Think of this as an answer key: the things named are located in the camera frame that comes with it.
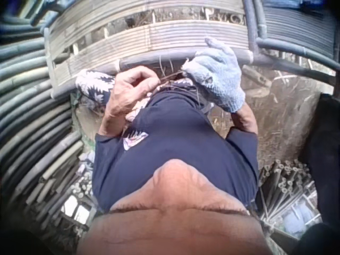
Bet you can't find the person's left hand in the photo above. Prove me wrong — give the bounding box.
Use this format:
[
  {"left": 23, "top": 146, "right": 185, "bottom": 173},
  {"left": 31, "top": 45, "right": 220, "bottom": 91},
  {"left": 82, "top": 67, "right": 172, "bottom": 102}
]
[{"left": 107, "top": 65, "right": 162, "bottom": 120}]

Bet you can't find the person's right hand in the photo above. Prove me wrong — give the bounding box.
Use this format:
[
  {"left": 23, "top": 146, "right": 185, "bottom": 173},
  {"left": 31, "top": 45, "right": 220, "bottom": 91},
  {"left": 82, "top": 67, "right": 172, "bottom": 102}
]
[{"left": 181, "top": 37, "right": 246, "bottom": 113}]

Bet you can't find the thin brown rattan strip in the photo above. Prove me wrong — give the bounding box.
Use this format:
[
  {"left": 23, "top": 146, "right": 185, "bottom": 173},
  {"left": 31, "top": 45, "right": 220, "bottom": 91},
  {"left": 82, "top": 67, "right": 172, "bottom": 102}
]
[{"left": 156, "top": 54, "right": 204, "bottom": 107}]

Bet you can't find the pale bamboo slat bench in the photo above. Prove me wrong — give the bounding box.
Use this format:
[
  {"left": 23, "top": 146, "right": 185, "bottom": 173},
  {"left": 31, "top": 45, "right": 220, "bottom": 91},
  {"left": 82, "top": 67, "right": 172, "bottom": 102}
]
[{"left": 43, "top": 0, "right": 257, "bottom": 99}]

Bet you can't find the short bamboo piece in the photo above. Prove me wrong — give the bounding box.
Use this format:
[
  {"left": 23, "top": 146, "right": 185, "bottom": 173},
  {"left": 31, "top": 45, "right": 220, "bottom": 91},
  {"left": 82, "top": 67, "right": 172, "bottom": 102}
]
[{"left": 241, "top": 64, "right": 273, "bottom": 88}]

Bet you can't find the pile of long bamboo poles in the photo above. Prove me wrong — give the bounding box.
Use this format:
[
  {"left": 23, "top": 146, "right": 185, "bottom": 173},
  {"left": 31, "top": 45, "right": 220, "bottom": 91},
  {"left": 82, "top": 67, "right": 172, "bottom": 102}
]
[{"left": 0, "top": 10, "right": 86, "bottom": 229}]

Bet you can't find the bundle of cut bamboo sticks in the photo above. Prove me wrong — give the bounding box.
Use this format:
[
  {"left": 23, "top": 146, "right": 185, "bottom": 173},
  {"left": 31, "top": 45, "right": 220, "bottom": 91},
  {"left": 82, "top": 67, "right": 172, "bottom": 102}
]
[{"left": 259, "top": 158, "right": 319, "bottom": 226}]

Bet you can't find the black bulky object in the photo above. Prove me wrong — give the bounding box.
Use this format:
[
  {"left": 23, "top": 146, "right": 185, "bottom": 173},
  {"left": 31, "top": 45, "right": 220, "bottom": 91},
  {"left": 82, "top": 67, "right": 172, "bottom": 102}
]
[{"left": 300, "top": 92, "right": 340, "bottom": 237}]

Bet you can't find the dark bamboo slat frame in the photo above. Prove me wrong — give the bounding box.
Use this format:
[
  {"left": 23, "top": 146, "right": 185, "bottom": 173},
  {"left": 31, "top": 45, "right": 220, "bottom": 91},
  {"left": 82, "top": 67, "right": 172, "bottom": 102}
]
[{"left": 249, "top": 0, "right": 338, "bottom": 90}]

